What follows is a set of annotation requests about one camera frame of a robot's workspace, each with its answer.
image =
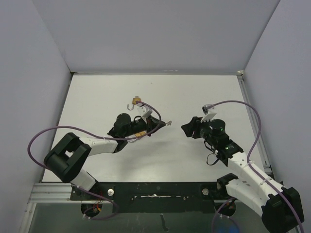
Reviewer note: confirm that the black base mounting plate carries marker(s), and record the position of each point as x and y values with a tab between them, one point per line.
108	199

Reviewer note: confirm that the large brass padlock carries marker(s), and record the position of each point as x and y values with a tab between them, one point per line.
140	134

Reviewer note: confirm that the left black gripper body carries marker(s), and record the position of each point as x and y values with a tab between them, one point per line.
138	125

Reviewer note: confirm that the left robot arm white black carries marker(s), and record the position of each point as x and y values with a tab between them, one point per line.
67	158

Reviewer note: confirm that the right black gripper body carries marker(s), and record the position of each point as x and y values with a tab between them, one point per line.
205	134

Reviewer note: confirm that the aluminium front rail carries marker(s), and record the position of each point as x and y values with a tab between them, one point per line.
50	193

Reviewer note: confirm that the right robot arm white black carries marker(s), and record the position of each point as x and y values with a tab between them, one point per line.
279	207

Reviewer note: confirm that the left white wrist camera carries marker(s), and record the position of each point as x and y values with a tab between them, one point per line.
144	112

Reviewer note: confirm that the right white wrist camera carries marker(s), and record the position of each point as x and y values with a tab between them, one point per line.
209	114

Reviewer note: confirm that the small brass padlock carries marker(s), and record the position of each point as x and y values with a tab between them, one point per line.
135	102

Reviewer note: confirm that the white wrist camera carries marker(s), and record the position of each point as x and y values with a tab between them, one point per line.
209	114
144	112

